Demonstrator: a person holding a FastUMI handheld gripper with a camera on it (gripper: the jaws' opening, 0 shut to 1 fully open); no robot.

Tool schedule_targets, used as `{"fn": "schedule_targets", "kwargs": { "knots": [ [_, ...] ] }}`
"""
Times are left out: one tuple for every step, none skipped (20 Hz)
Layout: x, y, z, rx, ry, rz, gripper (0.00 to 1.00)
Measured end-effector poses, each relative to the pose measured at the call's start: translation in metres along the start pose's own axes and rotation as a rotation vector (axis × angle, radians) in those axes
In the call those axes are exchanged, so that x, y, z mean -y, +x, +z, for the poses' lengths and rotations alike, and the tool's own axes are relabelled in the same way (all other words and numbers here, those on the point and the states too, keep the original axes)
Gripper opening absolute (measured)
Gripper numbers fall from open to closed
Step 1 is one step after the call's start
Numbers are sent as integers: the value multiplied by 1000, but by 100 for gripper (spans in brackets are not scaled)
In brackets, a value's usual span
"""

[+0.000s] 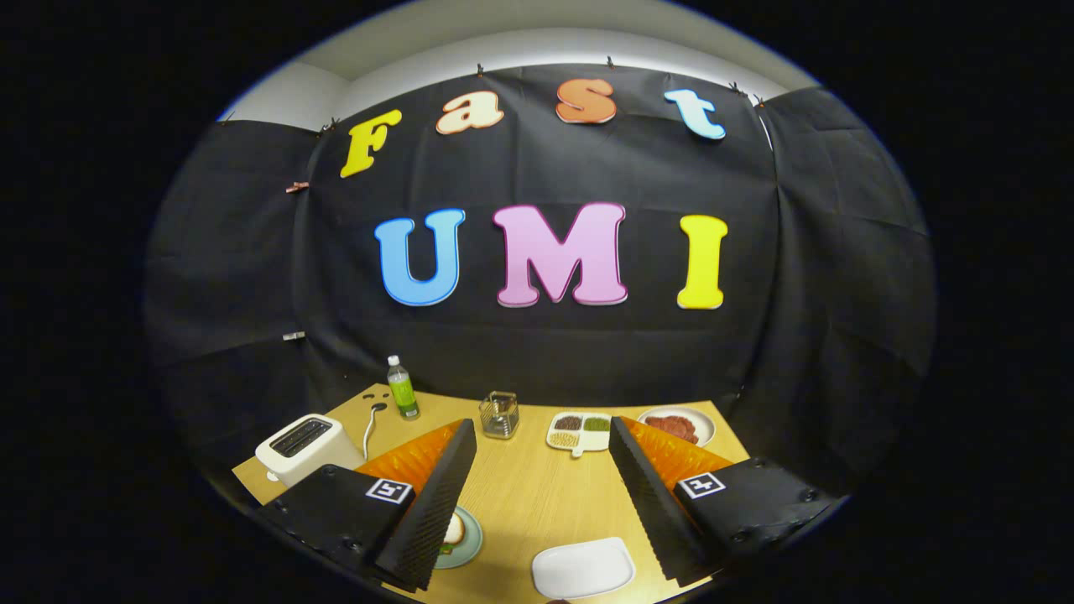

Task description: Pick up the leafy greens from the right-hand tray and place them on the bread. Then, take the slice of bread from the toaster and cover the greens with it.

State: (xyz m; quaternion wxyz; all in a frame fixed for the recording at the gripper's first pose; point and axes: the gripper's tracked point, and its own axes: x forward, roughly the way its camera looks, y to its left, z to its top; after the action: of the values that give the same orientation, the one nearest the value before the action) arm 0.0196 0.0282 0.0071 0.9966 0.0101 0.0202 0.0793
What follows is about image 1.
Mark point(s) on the pale green round plate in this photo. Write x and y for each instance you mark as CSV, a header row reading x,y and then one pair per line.
x,y
471,541

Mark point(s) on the white toaster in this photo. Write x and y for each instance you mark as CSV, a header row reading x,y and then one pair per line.
x,y
310,453

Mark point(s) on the black backdrop cloth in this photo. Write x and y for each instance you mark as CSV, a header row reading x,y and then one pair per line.
x,y
822,252

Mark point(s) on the white square plate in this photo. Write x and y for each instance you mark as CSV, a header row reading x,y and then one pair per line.
x,y
583,569

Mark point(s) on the white oval plate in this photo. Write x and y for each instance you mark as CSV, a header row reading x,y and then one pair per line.
x,y
705,424

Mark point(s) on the white bread slice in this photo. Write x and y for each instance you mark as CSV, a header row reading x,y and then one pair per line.
x,y
455,528

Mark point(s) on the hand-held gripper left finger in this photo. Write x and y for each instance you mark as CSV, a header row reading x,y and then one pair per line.
x,y
436,503

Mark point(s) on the red meat slice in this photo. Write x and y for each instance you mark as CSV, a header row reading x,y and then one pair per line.
x,y
671,428

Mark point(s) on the green label plastic bottle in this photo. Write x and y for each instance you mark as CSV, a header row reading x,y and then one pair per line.
x,y
404,394

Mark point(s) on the white divided dish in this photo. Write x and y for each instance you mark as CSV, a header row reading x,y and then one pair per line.
x,y
579,432

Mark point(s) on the pile of yellow beans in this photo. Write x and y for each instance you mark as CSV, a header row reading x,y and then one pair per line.
x,y
564,439

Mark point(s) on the pile of green beans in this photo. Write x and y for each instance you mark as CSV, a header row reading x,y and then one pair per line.
x,y
596,424

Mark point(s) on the pile of dark red beans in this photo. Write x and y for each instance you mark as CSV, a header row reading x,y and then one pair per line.
x,y
568,422

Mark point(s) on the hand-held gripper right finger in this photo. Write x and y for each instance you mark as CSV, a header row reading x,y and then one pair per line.
x,y
650,512

